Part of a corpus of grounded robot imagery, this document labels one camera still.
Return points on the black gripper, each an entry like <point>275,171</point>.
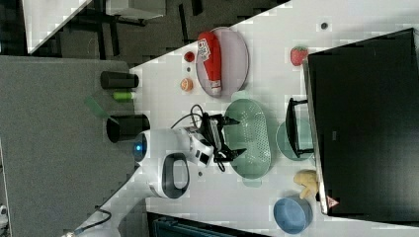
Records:
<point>212,126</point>

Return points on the mint green plastic strainer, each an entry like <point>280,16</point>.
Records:
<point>251,133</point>

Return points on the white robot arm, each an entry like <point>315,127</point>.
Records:
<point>163,156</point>

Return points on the orange half toy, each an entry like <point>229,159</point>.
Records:
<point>187,84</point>

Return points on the grey round plate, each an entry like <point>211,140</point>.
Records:
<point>234,64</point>

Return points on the red ketchup bottle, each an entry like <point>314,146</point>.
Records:
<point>210,53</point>

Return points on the yellow ginger root toy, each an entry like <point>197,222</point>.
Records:
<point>307,179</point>

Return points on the blue bowl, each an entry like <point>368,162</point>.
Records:
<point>292,214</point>

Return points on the black cylinder lower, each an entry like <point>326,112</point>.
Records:
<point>128,127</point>

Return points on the black cylinder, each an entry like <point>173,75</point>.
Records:
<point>128,127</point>
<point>118,80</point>

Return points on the green bottle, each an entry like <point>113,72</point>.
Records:
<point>124,96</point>

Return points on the black cylinder upper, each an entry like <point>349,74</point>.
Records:
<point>118,80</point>

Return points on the black toaster oven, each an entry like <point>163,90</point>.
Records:
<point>363,105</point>

